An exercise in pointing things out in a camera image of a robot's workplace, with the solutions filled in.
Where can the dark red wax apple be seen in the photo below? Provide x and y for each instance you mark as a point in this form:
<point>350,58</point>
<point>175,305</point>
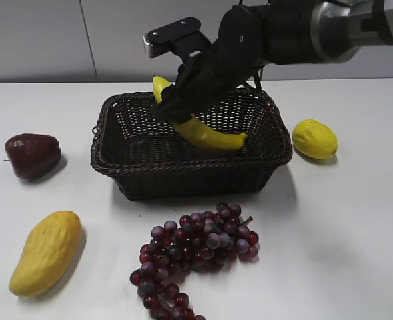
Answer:
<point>32,155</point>

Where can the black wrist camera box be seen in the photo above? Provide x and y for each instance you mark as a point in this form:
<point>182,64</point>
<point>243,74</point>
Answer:
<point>182,38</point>

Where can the purple plastic grape bunch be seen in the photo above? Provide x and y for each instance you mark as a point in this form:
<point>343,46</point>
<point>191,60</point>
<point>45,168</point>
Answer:
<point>202,241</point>

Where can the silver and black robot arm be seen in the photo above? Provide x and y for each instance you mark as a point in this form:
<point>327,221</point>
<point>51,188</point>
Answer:
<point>314,32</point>

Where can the yellow plastic lemon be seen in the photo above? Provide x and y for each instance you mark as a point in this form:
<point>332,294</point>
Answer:
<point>314,139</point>

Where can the yellow plastic banana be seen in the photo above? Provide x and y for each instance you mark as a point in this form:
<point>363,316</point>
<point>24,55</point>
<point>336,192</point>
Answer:
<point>204,137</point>

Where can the dark brown wicker basket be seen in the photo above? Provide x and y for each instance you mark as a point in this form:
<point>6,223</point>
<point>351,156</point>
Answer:
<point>148,159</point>

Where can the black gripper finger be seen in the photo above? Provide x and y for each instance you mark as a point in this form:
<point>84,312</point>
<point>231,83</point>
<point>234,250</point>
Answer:
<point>179,103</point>

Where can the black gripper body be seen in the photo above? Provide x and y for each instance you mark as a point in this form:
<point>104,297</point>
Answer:
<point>235,56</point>

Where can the yellow plastic mango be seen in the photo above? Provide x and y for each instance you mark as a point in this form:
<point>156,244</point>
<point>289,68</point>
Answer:
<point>46,255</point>

